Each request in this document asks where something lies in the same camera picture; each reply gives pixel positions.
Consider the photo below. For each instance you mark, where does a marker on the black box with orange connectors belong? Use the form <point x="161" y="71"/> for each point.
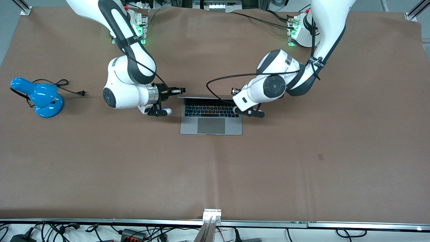
<point x="132" y="234"/>

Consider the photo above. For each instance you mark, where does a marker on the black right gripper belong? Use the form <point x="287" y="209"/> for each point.
<point x="164" y="92"/>

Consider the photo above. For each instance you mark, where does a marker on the aluminium table edge rail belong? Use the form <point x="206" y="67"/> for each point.
<point x="268" y="223"/>

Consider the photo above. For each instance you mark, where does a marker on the brown table cover sheet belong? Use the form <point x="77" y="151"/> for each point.
<point x="134" y="168"/>

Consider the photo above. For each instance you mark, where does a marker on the aluminium profile post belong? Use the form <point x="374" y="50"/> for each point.
<point x="211" y="215"/>

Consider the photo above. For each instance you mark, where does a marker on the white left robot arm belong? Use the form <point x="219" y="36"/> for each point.
<point x="272" y="85"/>

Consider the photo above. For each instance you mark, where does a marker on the black power adapter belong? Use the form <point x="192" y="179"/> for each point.
<point x="20" y="238"/>

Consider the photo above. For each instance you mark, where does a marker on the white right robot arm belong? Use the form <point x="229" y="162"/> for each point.
<point x="127" y="94"/>

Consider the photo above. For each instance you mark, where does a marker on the grey laptop with black keyboard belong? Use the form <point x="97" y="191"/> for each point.
<point x="211" y="126"/>

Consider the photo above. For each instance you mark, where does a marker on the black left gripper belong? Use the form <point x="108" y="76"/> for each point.
<point x="234" y="91"/>

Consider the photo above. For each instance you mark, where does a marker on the blue desk lamp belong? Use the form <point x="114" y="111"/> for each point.
<point x="47" y="102"/>

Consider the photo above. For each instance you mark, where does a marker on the aluminium frame corner profile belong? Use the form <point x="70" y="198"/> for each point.
<point x="25" y="9"/>
<point x="411" y="16"/>

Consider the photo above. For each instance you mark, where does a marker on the grey power strip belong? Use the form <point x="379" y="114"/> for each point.
<point x="218" y="6"/>

